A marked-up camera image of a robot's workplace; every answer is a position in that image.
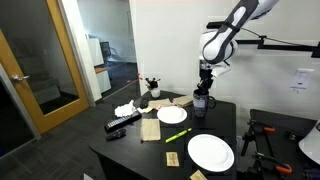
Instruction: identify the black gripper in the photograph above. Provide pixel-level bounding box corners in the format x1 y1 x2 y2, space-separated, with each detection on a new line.
197 68 214 95

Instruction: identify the black speckled mug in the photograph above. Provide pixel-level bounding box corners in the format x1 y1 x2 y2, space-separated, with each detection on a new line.
192 87 217 119

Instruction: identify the green highlighter marker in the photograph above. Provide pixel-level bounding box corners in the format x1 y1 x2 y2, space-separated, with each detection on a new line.
165 127 193 144

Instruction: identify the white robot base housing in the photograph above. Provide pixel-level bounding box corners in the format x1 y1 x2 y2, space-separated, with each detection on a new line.
297 119 320 166

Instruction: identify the brown paper bag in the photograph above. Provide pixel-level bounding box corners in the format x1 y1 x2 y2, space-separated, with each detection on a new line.
172 95 195 108
147 97 173 110

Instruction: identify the white round plate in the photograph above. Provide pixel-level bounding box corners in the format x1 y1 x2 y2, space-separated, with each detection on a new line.
156 105 189 125
187 133 235 173

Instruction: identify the white bowl vase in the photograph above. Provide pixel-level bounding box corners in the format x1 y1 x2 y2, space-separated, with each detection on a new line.
150 87 162 99

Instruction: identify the black remote control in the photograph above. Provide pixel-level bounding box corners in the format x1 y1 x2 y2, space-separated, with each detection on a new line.
138 97 150 110

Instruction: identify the white paper napkin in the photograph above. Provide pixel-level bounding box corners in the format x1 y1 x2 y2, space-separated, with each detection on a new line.
136 106 154 115

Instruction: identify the beige napkin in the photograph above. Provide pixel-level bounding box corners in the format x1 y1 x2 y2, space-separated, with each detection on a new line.
140 118 162 142

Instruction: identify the yellow sticky note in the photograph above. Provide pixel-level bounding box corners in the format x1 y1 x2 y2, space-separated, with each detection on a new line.
189 169 208 180
165 151 180 168

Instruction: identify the crumpled white tissue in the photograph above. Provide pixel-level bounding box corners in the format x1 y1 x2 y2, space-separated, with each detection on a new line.
114 99 137 118

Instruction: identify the black perforated breadboard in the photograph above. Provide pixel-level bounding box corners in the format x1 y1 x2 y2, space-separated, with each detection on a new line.
248 108 320 180

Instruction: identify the long remote with grey buttons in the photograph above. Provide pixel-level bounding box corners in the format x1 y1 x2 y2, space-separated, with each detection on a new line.
104 111 143 133

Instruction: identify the small black remote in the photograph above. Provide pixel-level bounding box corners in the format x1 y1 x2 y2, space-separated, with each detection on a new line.
105 128 128 142

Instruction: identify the black office chair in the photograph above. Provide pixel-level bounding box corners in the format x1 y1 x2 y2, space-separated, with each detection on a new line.
99 41 116 65

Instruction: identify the white cabinet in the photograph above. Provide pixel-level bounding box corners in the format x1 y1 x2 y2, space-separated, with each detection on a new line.
86 33 113 95

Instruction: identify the wooden door with glass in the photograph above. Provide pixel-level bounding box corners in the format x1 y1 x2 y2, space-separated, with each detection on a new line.
0 0 91 135

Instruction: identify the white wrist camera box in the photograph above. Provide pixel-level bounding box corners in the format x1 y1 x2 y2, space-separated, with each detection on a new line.
211 62 232 79

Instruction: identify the orange handled bar clamp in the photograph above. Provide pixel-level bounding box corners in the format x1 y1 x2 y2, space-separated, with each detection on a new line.
252 152 294 175
240 119 277 158

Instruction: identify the thin black cable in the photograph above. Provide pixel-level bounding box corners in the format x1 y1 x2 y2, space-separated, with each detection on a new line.
241 27 320 47

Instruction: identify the white wall switch panel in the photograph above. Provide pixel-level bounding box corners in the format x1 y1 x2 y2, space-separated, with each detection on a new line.
289 67 316 92

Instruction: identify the silver door handle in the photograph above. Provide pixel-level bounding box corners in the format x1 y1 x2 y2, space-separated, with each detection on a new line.
10 74 31 83

